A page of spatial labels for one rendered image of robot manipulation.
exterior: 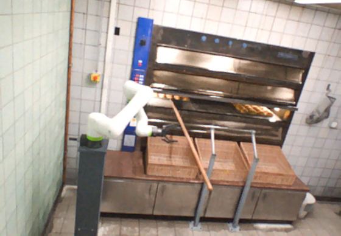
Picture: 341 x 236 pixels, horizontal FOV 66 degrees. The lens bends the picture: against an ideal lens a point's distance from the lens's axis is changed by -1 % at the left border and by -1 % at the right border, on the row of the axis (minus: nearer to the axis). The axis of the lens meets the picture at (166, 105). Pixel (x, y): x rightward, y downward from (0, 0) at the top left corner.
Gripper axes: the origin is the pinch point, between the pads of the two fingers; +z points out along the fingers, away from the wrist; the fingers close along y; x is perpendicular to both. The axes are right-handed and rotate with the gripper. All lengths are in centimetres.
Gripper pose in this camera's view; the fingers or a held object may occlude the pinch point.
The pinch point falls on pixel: (178, 134)
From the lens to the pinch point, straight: 249.5
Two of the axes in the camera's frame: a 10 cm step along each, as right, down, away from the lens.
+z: 9.8, 1.2, 1.9
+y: -1.8, 9.3, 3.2
